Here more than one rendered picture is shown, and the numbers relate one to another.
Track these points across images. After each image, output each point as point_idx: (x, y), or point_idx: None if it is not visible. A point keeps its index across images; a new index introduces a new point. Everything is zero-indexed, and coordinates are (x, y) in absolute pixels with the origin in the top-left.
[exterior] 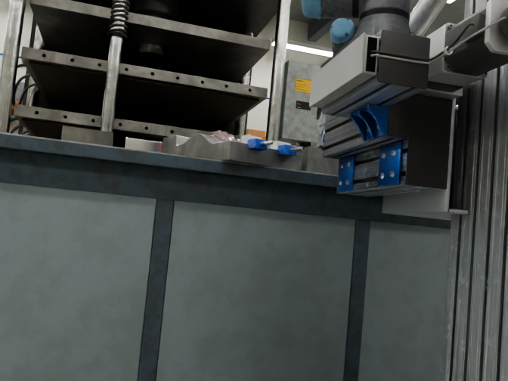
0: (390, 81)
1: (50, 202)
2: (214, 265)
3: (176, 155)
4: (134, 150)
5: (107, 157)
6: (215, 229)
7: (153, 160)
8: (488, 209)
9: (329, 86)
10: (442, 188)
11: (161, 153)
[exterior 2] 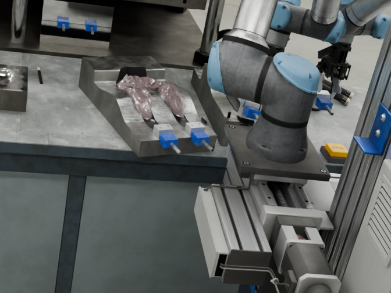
0: (233, 282)
1: None
2: (122, 226)
3: (88, 147)
4: (47, 145)
5: (22, 152)
6: (124, 198)
7: (66, 153)
8: None
9: (201, 233)
10: None
11: (73, 146)
